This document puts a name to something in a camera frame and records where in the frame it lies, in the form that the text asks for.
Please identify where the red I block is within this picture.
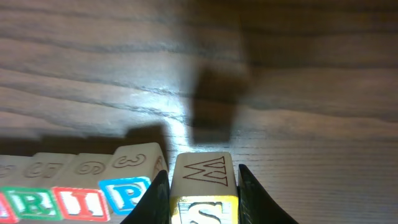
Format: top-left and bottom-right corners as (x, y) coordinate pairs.
(52, 153), (111, 222)

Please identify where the blue P block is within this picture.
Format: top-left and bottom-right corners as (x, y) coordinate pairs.
(98, 142), (169, 217)

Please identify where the yellow S block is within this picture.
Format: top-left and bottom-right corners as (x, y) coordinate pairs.
(170, 152), (239, 224)

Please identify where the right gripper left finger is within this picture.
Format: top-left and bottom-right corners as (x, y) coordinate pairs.
(121, 170), (170, 224)

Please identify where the green R block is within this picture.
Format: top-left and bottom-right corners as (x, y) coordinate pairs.
(11, 152), (76, 221)

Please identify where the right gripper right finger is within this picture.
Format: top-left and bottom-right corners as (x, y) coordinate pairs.
(238, 164), (298, 224)

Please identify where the red U block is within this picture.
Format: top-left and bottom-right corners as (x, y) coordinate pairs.
(1, 155), (32, 223)

